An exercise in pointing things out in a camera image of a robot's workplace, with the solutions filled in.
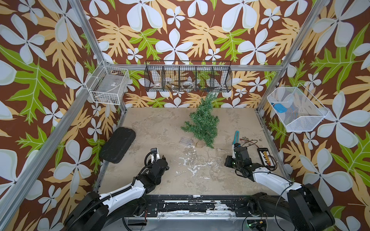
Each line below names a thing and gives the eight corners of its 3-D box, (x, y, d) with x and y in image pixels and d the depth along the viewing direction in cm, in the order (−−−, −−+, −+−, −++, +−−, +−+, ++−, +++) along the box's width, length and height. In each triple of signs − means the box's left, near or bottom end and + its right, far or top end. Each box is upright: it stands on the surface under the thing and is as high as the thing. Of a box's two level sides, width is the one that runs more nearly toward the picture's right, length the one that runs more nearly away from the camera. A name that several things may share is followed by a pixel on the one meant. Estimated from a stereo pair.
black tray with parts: (263, 167, 91) (265, 166, 89) (257, 149, 99) (258, 147, 97) (274, 167, 91) (275, 166, 89) (266, 149, 99) (268, 147, 97)
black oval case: (101, 159, 94) (96, 155, 89) (121, 131, 109) (117, 125, 103) (119, 165, 92) (115, 160, 86) (137, 135, 106) (135, 130, 101)
